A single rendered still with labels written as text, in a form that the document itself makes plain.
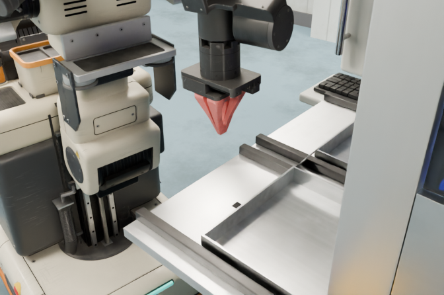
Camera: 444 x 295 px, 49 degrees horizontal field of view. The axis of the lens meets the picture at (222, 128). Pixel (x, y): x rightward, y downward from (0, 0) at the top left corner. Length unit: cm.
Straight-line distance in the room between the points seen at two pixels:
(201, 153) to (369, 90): 226
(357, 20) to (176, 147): 143
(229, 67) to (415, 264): 34
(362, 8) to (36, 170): 110
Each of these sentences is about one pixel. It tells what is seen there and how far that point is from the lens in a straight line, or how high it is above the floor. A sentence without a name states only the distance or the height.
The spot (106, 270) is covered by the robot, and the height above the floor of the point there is 28.
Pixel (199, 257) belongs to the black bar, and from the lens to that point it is 80.
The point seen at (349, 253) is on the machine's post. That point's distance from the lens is 52.
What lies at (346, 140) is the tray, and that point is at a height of 88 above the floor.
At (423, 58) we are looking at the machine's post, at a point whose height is 133.
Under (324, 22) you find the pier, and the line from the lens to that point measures 423.
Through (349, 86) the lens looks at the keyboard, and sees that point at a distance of 151.
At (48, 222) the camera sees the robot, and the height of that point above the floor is 41.
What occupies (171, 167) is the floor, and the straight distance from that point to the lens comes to 256.
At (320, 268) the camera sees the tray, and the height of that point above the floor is 88.
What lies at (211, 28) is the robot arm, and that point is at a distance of 65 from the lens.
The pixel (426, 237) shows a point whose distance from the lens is 46.
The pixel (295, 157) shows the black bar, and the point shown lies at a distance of 104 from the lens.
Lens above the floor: 147
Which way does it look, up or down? 31 degrees down
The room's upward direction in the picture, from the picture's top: straight up
